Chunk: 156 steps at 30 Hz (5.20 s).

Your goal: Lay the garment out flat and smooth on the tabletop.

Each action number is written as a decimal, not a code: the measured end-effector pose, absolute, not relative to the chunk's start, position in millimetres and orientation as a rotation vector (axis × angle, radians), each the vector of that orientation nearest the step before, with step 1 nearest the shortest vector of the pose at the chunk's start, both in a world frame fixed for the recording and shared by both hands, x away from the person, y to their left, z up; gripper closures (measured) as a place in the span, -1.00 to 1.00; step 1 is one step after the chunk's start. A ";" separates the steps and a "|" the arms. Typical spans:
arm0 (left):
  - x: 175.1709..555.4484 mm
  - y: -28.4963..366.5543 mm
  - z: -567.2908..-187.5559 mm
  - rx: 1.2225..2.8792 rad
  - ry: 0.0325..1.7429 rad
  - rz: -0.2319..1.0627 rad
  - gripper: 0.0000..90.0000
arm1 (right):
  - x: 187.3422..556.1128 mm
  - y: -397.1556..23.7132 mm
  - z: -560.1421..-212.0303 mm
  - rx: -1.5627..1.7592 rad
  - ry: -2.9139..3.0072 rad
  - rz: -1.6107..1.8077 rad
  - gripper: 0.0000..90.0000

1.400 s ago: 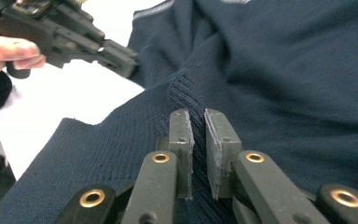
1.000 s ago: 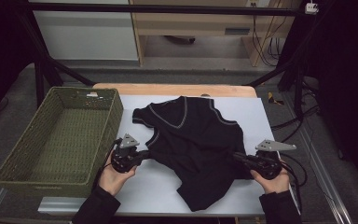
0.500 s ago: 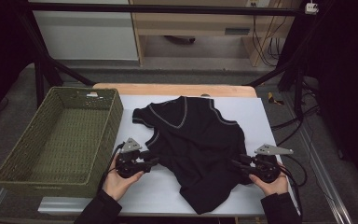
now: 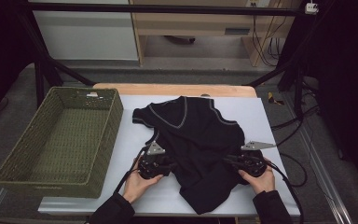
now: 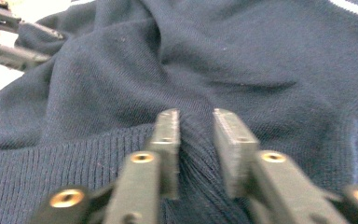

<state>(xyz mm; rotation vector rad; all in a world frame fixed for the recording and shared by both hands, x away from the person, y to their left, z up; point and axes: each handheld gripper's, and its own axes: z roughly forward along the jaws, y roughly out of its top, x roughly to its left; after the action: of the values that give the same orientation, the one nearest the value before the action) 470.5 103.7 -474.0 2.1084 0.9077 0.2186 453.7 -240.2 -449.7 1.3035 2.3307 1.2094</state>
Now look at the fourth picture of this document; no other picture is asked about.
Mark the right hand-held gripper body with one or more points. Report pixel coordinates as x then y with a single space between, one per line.
256 145

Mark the yellow and black tape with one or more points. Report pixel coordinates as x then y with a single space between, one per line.
272 98

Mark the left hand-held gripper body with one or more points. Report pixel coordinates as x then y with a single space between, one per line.
154 150

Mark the black metal frame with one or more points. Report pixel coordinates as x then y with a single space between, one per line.
167 8

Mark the person's right hand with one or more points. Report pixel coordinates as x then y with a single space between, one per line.
262 183

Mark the person's left hand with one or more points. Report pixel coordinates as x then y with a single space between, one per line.
136 189

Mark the white basket label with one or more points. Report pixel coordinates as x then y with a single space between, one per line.
92 94

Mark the small white camera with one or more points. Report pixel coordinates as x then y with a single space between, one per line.
311 8

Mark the black curtain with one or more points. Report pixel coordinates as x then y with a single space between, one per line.
348 77
0 46

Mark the light wooden desk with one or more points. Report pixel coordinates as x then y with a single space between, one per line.
183 26

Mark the white cabinet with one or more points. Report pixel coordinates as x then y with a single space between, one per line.
87 37

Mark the green woven basket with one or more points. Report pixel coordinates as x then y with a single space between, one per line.
59 143

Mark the white board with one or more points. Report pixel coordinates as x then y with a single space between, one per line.
127 140

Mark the black knit vest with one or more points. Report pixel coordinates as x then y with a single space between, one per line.
199 140

